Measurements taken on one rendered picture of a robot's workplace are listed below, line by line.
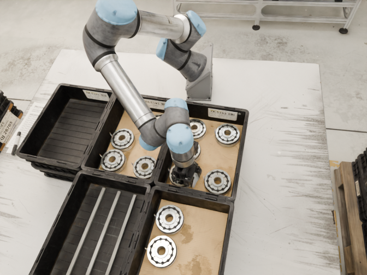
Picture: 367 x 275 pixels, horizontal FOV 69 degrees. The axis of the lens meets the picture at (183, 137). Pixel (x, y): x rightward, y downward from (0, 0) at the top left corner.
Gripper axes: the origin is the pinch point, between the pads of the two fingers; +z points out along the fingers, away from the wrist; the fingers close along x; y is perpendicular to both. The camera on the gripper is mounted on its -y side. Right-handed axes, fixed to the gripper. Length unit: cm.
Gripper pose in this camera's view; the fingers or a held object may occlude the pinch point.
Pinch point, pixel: (190, 176)
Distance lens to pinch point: 107.8
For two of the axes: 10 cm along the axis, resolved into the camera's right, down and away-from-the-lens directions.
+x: 9.4, 2.3, -2.4
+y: -3.2, 8.2, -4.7
